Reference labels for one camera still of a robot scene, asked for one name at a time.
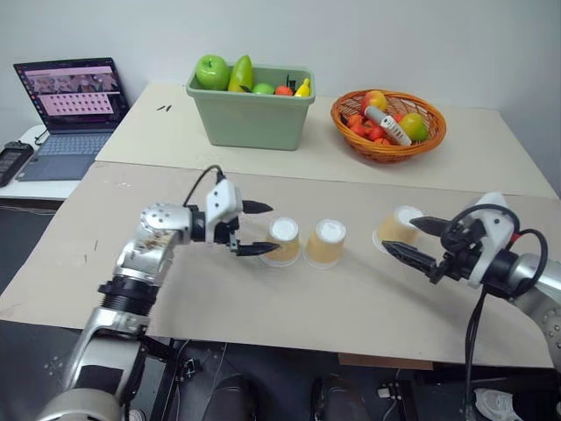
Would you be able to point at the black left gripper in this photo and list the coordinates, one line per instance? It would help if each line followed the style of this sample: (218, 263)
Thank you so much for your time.
(233, 239)

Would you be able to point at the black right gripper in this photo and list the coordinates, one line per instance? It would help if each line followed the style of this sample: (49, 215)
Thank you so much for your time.
(458, 259)

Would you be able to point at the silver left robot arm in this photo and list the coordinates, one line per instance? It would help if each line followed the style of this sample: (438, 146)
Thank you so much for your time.
(153, 221)

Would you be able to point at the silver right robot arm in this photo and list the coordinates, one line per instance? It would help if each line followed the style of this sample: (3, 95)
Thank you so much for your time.
(545, 280)

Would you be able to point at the tan paper cup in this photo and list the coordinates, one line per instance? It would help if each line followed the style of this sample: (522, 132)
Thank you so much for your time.
(325, 245)
(396, 230)
(287, 234)

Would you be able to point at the orange wicker basket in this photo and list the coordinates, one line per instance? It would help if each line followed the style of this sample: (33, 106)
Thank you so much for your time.
(385, 151)

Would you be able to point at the green plastic bin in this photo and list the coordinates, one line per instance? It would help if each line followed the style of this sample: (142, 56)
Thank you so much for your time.
(250, 120)

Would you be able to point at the green yellow toy apple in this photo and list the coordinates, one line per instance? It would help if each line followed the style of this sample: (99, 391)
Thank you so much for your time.
(414, 127)

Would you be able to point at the white marker pen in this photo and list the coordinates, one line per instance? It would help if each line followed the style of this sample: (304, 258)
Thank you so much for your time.
(392, 126)

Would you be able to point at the red toy fruit pile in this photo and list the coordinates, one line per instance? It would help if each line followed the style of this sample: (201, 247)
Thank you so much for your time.
(366, 129)

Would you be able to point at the small green toy lime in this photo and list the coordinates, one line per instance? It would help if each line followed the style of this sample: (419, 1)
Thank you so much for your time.
(262, 89)

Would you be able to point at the orange toy tangerine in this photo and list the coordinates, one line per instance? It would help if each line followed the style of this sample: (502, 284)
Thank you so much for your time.
(283, 90)

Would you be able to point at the yellow toy banana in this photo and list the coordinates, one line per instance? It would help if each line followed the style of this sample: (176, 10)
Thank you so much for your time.
(303, 88)

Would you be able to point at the red yellow toy peach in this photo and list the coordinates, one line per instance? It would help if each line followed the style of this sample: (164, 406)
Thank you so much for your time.
(375, 100)

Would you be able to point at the white power adapter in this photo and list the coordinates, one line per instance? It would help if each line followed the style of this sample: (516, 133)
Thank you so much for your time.
(389, 391)

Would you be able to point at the green yellow toy mango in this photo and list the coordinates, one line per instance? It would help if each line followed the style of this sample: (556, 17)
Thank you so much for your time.
(242, 74)

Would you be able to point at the dark rounded shape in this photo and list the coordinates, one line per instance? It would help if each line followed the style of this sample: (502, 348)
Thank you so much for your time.
(337, 399)
(232, 399)

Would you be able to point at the white shoe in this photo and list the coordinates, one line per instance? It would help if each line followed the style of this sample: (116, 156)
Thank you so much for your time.
(493, 403)

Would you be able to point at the open grey laptop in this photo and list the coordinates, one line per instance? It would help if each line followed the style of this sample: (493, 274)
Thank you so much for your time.
(74, 114)

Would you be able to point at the white side table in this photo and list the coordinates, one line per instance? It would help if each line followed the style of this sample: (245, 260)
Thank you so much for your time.
(30, 188)

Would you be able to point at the black handheld controller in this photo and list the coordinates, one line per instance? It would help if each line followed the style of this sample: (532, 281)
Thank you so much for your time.
(11, 160)

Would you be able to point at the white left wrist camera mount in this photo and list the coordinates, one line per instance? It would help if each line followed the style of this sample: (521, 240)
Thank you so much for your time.
(223, 197)

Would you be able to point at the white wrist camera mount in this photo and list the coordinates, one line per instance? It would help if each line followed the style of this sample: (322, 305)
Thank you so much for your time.
(495, 206)
(223, 197)

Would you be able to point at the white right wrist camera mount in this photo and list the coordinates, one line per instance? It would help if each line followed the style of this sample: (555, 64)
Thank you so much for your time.
(495, 206)

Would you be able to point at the black table frame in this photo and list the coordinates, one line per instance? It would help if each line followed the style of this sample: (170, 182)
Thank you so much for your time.
(168, 377)

